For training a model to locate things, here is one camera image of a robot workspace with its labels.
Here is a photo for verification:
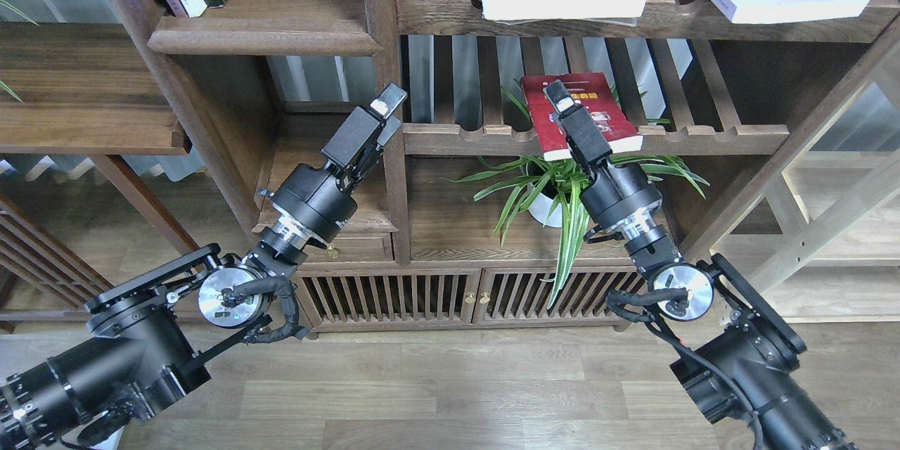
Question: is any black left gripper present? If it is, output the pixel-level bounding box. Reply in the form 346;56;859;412
271;84;408;246

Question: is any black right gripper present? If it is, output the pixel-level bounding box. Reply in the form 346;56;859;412
544;79;662;234

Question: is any right slatted cabinet door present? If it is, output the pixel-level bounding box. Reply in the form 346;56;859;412
464;267;645;330

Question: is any dark wooden bookshelf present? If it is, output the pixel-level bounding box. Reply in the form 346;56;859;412
74;0;900;340

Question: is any left slatted cabinet door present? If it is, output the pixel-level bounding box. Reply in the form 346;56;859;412
293;269;481;333

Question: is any slatted cabinet door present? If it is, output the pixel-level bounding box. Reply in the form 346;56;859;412
464;267;645;330
293;269;481;333

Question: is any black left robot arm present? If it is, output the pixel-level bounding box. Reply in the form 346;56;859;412
2;84;407;449

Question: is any green spider plant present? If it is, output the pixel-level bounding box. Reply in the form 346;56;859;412
450;81;711;310

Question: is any white plant pot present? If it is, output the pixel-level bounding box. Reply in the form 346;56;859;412
522;159;586;228

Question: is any red book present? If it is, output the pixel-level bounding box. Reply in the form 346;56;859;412
520;72;643;162

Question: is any small wooden drawer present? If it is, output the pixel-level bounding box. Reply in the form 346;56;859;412
303;233;393;263

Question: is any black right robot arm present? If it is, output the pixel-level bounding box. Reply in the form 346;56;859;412
544;81;856;449

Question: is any light wooden rack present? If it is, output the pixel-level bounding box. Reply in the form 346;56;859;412
714;49;899;323

